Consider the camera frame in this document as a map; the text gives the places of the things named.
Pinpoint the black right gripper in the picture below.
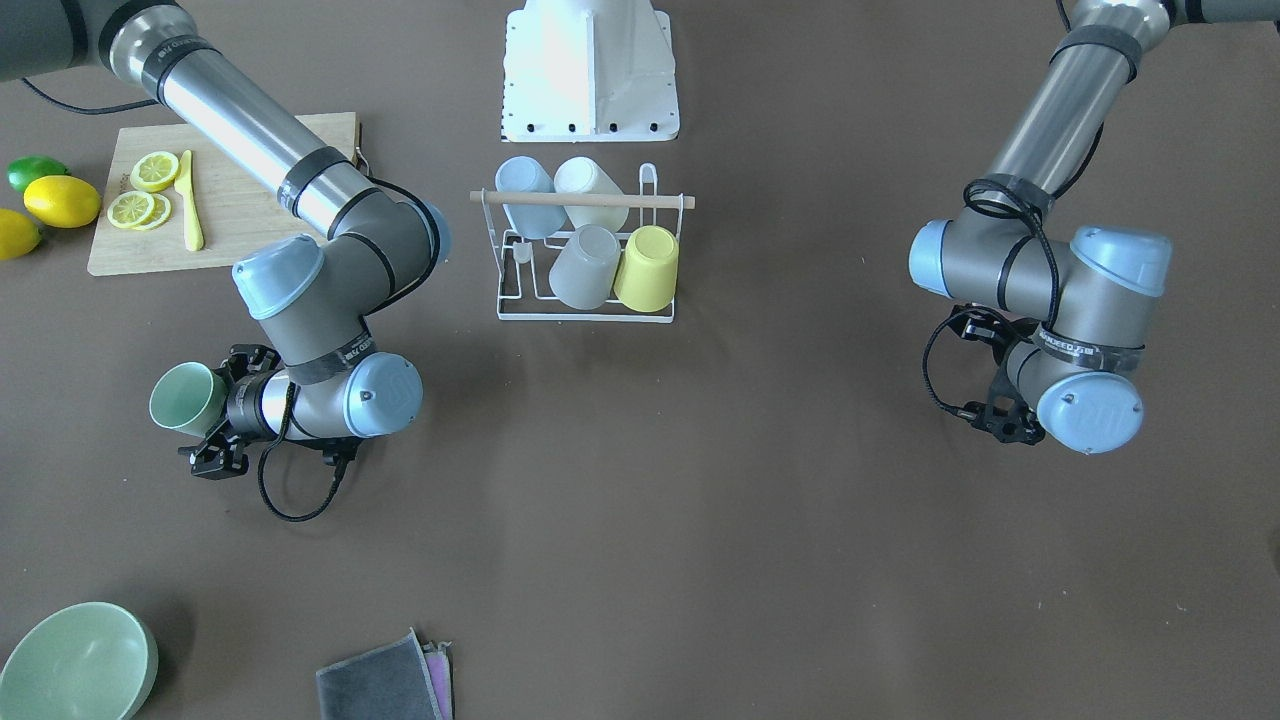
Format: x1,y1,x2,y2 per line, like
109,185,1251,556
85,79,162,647
178,345,282,480

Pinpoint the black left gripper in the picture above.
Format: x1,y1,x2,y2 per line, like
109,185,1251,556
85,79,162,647
950,305,1041,441

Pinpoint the mint green cup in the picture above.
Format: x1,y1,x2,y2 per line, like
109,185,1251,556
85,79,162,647
148,363,228,438

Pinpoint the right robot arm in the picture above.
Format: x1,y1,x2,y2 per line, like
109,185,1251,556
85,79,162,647
3,1,451,479

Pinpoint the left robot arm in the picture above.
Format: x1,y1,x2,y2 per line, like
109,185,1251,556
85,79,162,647
909,1,1277,455

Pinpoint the light blue cup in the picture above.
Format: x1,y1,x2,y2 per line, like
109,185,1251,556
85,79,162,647
494,156,570,241

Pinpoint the grey cup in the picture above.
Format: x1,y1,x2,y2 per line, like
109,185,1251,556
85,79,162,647
549,225,621,311

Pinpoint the yellow cup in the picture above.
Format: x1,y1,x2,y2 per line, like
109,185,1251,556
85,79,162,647
613,225,678,313

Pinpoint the cream white cup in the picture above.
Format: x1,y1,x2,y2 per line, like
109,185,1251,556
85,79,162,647
553,156,630,232

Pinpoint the yellow plastic knife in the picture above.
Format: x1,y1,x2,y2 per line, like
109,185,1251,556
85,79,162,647
174,149,205,252

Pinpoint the lemon slice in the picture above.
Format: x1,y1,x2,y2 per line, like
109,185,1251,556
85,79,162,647
133,193,172,231
128,151,180,193
105,190,157,231

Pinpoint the wooden cutting board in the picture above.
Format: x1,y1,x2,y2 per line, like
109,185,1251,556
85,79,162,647
87,124,326,277

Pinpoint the whole yellow lemon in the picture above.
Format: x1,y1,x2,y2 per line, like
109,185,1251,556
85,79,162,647
0,208,42,263
23,176,102,228

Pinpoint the green bowl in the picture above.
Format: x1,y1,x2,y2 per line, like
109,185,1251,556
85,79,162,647
1,602,159,719

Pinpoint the green lime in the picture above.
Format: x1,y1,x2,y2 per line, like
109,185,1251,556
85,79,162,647
6,155,70,193

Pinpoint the grey folded cloth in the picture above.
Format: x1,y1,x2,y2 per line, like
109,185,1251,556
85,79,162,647
316,632,435,719

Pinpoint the pink cloth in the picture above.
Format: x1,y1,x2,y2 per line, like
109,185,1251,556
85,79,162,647
422,642,454,720

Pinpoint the white wire cup rack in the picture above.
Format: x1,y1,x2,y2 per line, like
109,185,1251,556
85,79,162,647
470,156,698,324

